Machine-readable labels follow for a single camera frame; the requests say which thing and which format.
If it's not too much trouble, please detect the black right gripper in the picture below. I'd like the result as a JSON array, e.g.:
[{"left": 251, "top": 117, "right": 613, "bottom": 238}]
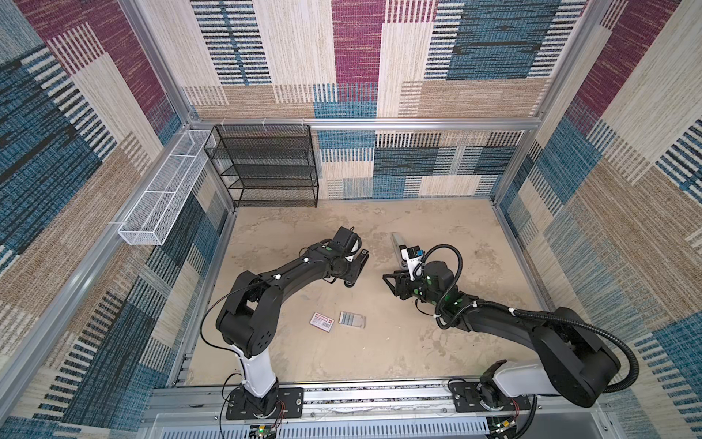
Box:
[{"left": 382, "top": 268, "right": 442, "bottom": 307}]

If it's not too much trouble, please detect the white staples tray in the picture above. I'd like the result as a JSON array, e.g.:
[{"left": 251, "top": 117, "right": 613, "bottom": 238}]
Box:
[{"left": 338, "top": 311, "right": 366, "bottom": 329}]

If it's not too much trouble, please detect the red staples box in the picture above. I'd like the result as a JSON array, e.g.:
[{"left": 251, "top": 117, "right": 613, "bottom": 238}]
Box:
[{"left": 310, "top": 312, "right": 335, "bottom": 333}]

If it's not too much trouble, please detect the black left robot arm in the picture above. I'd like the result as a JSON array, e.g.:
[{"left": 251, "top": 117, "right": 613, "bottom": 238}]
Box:
[{"left": 215, "top": 227, "right": 369, "bottom": 415}]

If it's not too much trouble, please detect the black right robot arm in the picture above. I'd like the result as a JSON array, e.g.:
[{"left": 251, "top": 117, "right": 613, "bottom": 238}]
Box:
[{"left": 382, "top": 262, "right": 621, "bottom": 408}]

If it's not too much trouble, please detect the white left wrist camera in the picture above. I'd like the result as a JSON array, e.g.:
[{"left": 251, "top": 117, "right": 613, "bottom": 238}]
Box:
[{"left": 348, "top": 235, "right": 362, "bottom": 257}]

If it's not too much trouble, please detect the black wire mesh shelf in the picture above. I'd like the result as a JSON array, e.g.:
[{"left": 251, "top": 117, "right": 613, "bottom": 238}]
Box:
[{"left": 204, "top": 124, "right": 319, "bottom": 208}]

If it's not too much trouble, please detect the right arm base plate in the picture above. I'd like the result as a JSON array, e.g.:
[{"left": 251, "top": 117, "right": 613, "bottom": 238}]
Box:
[{"left": 447, "top": 379, "right": 532, "bottom": 413}]

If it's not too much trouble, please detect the aluminium mounting rail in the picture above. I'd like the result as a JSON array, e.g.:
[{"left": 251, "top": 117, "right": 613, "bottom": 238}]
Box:
[{"left": 137, "top": 377, "right": 625, "bottom": 438}]

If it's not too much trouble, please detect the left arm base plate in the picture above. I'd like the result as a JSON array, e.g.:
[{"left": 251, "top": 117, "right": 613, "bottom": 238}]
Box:
[{"left": 225, "top": 386, "right": 305, "bottom": 421}]

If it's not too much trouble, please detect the white wire mesh basket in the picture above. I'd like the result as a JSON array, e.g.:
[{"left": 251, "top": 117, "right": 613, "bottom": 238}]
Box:
[{"left": 118, "top": 130, "right": 210, "bottom": 246}]

